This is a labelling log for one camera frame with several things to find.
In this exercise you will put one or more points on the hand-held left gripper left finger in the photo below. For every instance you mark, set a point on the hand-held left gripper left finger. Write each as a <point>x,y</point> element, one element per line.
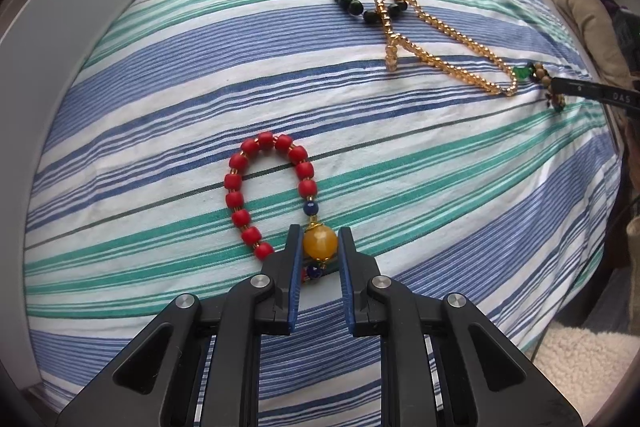
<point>296,287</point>

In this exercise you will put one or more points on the white fluffy rug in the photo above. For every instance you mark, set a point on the white fluffy rug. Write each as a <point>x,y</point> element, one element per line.
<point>590,369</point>

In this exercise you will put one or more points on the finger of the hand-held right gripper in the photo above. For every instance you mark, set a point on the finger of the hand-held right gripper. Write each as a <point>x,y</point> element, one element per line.
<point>595,93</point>

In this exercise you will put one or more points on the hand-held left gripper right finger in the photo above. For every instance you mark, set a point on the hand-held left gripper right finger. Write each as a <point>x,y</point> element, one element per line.
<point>346,287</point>

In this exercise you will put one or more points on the beige cushion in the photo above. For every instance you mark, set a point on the beige cushion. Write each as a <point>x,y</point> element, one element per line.
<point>585,19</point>

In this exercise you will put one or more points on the striped blue green bed sheet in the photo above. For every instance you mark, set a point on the striped blue green bed sheet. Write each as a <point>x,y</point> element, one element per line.
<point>425,157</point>

